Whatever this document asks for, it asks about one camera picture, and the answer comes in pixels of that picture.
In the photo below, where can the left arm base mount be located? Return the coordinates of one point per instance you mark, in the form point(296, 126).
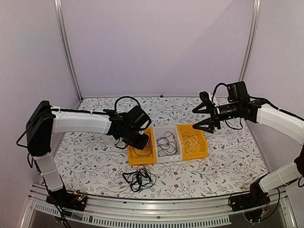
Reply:
point(69, 200)

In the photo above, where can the clear plastic bin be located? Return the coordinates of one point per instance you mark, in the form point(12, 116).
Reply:
point(167, 144)

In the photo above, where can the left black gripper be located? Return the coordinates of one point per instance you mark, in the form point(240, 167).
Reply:
point(141, 145)

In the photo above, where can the front aluminium rail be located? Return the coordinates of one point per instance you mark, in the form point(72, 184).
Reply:
point(109, 212)

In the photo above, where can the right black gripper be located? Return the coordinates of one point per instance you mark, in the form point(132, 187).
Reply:
point(215, 118)

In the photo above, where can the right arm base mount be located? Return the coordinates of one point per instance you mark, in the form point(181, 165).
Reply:
point(255, 198)

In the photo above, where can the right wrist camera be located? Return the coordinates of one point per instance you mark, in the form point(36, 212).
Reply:
point(207, 99)

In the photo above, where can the aluminium frame post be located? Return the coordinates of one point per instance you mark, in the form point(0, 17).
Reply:
point(66, 48)
point(251, 39)

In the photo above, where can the right yellow bin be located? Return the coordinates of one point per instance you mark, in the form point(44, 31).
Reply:
point(193, 142)

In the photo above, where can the yellow bin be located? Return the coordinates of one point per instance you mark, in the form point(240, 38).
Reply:
point(193, 142)
point(145, 156)

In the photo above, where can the right aluminium frame post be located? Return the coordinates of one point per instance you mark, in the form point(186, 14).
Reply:
point(251, 39)

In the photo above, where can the left yellow bin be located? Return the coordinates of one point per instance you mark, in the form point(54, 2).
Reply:
point(145, 156)

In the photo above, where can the left aluminium frame post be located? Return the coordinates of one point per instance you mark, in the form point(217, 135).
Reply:
point(66, 48)

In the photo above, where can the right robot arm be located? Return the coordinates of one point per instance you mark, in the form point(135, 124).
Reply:
point(260, 111)

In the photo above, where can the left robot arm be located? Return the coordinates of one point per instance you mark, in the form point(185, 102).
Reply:
point(48, 120)

